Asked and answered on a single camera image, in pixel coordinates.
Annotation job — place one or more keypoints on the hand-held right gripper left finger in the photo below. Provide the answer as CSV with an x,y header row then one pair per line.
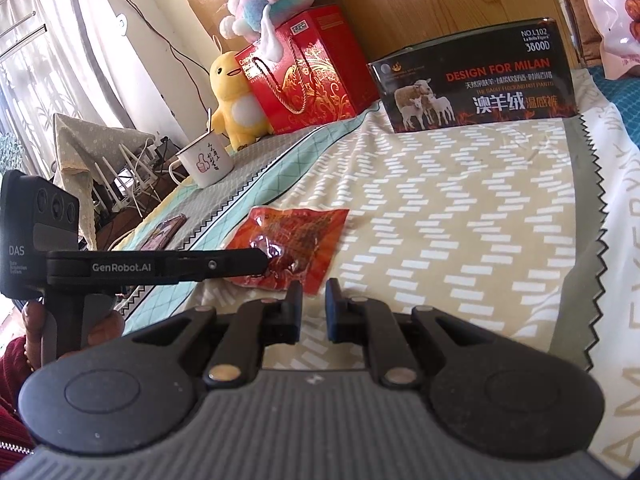
x,y
295,312

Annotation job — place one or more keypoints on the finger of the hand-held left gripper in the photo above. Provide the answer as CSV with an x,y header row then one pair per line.
x,y
220,264

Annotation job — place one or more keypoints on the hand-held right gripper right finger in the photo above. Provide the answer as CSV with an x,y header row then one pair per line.
x,y
334,315

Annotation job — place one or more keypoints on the red snack packet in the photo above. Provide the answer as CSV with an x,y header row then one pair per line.
x,y
295,240

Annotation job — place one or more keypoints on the person's left forearm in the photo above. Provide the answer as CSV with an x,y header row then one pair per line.
x,y
12,400

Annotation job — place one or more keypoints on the person's left hand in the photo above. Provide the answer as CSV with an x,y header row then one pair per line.
x,y
106,330

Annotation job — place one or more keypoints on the smartphone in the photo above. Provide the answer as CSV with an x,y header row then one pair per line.
x,y
162,232

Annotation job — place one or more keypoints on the beige dotted cloth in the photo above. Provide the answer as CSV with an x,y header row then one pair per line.
x,y
85,160

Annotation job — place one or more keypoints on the white enamel mug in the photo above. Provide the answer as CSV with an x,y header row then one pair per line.
x,y
205,162

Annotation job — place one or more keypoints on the white antenna router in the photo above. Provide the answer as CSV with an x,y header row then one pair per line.
x,y
130,180

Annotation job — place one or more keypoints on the patterned bed sheet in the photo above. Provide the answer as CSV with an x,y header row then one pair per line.
x,y
450,210

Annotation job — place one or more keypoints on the yellow duck plush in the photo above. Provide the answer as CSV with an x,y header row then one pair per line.
x,y
235,100

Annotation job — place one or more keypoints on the white curtain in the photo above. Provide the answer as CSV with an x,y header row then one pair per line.
x,y
60,35

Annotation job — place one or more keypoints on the red gift bag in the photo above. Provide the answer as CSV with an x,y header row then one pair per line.
x,y
310,70

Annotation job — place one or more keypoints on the pastel plush toy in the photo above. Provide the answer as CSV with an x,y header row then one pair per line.
x,y
275,0

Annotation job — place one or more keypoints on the black printed box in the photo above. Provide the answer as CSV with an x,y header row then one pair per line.
x,y
475,85

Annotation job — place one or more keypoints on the light wooden headboard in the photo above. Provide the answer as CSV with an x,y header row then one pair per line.
x,y
425,5

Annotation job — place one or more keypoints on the pink snack bag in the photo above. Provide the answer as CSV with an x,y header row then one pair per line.
x,y
610,15

